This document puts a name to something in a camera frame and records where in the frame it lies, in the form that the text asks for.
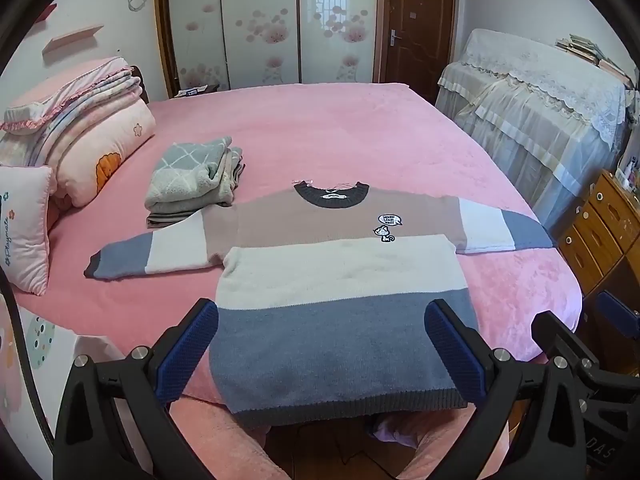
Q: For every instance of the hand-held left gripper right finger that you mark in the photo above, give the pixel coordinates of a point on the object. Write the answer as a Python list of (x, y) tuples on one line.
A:
[(455, 355)]

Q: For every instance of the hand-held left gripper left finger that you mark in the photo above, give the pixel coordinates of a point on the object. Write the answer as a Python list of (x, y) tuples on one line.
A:
[(190, 345)]

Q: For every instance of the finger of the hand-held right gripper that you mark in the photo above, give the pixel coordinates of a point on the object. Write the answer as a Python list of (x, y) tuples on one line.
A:
[(620, 317), (555, 335)]

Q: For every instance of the colour-block knit sweater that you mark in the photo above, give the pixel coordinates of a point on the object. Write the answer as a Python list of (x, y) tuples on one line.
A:
[(340, 280)]

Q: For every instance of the wooden drawer cabinet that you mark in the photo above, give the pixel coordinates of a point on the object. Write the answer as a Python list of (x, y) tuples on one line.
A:
[(605, 230)]

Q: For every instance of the purple fabric item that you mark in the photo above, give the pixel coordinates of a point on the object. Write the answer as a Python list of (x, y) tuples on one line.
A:
[(392, 432)]

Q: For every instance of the white cartoon printed sheet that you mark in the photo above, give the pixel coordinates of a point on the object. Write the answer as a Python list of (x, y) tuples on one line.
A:
[(45, 345)]

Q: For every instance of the grey fleece folded garment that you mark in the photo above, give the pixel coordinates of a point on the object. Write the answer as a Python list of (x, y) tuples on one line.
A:
[(227, 180)]

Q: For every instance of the green checked folded sweater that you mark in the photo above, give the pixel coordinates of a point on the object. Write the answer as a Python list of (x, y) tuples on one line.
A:
[(190, 160)]

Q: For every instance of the cream sheer striped cloth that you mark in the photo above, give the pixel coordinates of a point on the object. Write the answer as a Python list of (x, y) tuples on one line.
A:
[(515, 140)]

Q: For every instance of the white embroidered cushion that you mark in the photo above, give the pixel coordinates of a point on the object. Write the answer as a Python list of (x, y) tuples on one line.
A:
[(25, 225)]

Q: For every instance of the pink bed blanket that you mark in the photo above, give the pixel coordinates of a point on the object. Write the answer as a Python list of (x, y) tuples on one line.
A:
[(325, 135)]

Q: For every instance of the white lace cover cloth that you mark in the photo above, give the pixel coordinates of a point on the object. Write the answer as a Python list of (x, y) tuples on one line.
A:
[(545, 75)]

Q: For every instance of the folded striped blanket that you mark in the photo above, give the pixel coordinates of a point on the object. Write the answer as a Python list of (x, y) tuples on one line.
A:
[(65, 120)]

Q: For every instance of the stack of books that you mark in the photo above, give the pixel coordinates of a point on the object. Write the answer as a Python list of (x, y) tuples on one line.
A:
[(590, 52)]

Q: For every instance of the dark wooden headboard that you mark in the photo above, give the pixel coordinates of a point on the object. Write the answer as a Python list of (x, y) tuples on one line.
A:
[(140, 82)]

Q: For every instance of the floral sliding wardrobe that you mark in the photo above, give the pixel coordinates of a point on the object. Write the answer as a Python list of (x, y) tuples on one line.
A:
[(265, 20)]

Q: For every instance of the brown wooden door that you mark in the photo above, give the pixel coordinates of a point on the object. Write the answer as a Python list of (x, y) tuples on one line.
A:
[(420, 20)]

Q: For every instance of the large pink wall shelf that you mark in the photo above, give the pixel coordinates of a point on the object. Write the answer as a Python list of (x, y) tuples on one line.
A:
[(72, 39)]

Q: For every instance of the small pink wall shelf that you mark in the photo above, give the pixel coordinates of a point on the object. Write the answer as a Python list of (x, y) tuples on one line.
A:
[(46, 12)]

